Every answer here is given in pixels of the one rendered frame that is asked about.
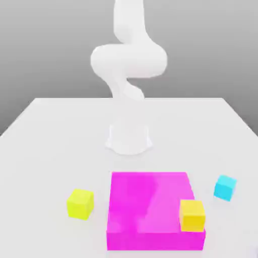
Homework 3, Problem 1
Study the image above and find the small lime yellow cube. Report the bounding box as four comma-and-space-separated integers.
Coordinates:
67, 188, 95, 221

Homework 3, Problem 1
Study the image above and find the small golden yellow cube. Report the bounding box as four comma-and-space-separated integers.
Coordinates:
179, 199, 206, 233

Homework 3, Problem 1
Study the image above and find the small cyan cube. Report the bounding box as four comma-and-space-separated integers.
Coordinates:
213, 174, 237, 202

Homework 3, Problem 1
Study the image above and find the large magenta box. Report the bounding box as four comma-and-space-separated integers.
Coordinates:
106, 171, 207, 251

